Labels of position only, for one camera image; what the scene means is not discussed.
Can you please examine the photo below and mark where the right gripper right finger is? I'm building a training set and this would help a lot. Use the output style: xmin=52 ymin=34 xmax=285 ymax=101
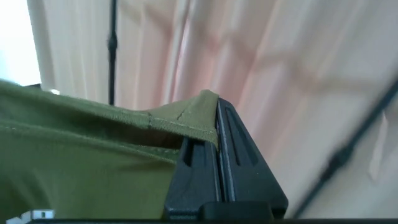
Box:
xmin=215 ymin=97 xmax=289 ymax=218

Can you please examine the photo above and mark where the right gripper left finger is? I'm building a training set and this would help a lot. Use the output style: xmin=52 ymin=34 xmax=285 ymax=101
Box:
xmin=164 ymin=138 xmax=223 ymax=219

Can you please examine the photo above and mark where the green sleeveless shirt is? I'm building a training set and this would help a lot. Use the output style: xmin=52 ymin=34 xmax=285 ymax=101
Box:
xmin=0 ymin=79 xmax=220 ymax=220

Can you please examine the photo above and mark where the black clothes rack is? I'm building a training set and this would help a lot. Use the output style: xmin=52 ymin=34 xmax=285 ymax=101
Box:
xmin=106 ymin=0 xmax=398 ymax=218

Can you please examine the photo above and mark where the beige curtain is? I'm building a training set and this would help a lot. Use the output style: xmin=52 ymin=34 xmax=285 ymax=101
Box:
xmin=26 ymin=0 xmax=398 ymax=219

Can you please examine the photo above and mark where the window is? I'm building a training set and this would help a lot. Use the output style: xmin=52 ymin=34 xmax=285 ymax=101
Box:
xmin=0 ymin=0 xmax=42 ymax=90

